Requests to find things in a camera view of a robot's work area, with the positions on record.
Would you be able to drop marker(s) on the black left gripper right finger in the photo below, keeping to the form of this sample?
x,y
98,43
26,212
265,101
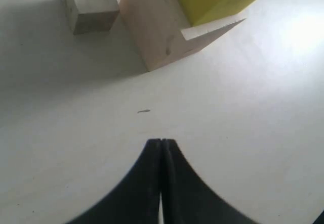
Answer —
x,y
185,196

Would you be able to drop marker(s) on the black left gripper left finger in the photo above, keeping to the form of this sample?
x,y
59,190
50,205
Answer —
x,y
137,196

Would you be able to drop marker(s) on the large wooden cube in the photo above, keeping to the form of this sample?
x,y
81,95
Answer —
x,y
163,34

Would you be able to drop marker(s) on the small wooden cube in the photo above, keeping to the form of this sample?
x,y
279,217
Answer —
x,y
85,16

